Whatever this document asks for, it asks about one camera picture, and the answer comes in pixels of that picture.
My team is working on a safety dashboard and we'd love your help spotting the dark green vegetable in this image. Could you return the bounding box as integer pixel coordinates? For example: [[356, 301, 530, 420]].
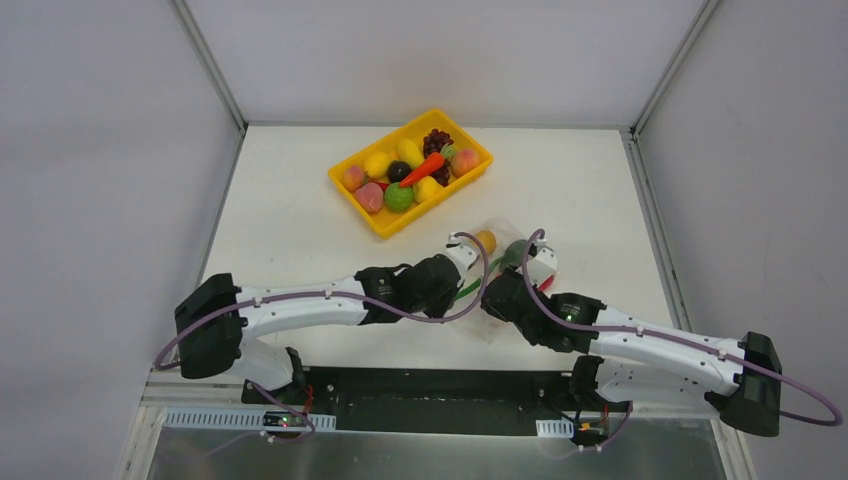
[[501, 239, 527, 268]]

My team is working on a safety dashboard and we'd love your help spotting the red apple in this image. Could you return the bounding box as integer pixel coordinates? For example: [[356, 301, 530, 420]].
[[537, 275, 555, 292]]

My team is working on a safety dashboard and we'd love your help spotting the yellow mango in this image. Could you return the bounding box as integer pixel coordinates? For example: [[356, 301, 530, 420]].
[[396, 138, 425, 169]]

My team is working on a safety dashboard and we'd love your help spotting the green bean pod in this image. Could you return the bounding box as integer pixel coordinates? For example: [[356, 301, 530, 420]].
[[454, 257, 503, 300]]

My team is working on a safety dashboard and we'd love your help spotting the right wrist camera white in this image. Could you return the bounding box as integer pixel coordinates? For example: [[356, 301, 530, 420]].
[[525, 243, 558, 288]]

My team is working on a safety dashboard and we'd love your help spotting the yellow plastic tray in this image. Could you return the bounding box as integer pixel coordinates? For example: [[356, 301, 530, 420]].
[[327, 108, 493, 239]]

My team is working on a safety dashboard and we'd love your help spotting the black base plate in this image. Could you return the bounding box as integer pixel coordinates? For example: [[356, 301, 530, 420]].
[[241, 367, 626, 436]]

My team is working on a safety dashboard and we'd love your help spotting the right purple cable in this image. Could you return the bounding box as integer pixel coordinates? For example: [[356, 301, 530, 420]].
[[520, 229, 844, 428]]

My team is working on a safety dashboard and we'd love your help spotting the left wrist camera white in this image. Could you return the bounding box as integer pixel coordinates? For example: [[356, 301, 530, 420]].
[[443, 232, 481, 274]]

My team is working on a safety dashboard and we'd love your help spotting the purple grape bunch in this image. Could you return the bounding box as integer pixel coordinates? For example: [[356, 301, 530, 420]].
[[423, 129, 454, 186]]

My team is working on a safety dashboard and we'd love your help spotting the yellow orange potato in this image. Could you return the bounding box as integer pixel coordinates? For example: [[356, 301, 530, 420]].
[[474, 229, 497, 256]]

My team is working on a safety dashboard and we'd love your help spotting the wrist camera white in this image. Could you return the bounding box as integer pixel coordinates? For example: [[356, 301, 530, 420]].
[[525, 243, 558, 288], [443, 232, 481, 274]]

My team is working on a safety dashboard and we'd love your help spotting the clear zip top bag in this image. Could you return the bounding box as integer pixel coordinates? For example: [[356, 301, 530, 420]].
[[451, 219, 561, 347]]

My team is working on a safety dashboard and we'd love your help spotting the green cabbage ball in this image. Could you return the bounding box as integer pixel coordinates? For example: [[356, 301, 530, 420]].
[[383, 182, 415, 213]]

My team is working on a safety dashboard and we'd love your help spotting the peach from bag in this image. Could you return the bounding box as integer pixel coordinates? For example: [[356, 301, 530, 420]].
[[450, 148, 482, 178]]

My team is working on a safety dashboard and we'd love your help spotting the pink peach in tray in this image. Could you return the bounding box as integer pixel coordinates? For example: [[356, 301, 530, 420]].
[[354, 182, 384, 214]]

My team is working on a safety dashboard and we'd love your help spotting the yellow lemon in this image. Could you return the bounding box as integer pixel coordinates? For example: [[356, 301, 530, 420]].
[[362, 151, 391, 180]]

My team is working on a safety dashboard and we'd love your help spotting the purple cable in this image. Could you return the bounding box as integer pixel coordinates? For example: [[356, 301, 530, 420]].
[[153, 231, 492, 372], [520, 229, 844, 428]]

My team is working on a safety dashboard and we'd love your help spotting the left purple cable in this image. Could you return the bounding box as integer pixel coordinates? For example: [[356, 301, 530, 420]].
[[153, 231, 492, 372]]

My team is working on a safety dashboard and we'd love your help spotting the orange carrot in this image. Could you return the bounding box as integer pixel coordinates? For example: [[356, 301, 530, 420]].
[[399, 152, 445, 188]]

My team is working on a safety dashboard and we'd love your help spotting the small peach tray corner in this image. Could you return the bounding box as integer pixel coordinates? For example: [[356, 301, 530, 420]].
[[340, 165, 367, 193]]

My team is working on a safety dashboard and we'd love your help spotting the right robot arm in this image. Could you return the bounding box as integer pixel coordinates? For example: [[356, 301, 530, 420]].
[[481, 271, 782, 437]]

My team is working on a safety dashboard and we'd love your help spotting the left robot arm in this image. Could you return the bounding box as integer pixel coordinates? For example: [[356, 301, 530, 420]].
[[175, 253, 471, 405]]

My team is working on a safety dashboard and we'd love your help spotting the yellow pepper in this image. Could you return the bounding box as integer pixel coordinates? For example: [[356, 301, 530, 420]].
[[412, 176, 444, 204]]

